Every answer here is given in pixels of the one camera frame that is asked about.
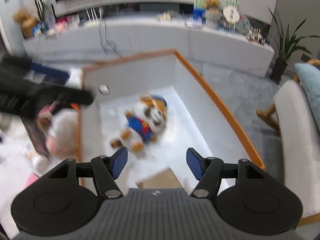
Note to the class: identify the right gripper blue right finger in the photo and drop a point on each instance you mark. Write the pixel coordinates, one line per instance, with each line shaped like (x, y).
(209, 172)

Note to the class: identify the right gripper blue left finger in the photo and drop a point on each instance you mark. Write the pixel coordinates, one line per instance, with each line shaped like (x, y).
(104, 171)

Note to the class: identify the white striped plush toy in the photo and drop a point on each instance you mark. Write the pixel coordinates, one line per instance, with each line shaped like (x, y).
(59, 122)

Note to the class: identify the tiger plush toy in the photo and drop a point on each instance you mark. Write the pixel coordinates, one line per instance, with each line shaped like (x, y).
(144, 122)

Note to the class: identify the gold vase dried flowers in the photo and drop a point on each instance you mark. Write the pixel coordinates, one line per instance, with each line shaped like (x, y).
(25, 21)

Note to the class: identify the orange storage box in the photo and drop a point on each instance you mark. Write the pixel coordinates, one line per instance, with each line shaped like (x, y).
(196, 117)

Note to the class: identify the white rocking chair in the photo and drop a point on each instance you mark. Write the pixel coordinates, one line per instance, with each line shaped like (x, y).
(291, 115)

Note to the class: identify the white tv cabinet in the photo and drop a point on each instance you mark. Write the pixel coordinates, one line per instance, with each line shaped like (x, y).
(137, 34)

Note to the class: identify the light blue pillow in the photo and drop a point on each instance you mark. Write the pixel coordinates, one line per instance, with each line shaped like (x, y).
(309, 79)

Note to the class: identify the potted green plant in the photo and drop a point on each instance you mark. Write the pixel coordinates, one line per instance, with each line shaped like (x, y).
(287, 43)

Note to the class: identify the round white fan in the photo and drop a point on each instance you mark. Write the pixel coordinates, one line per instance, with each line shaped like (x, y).
(231, 14)

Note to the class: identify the brown teddy bear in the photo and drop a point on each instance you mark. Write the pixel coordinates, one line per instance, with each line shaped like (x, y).
(211, 4)

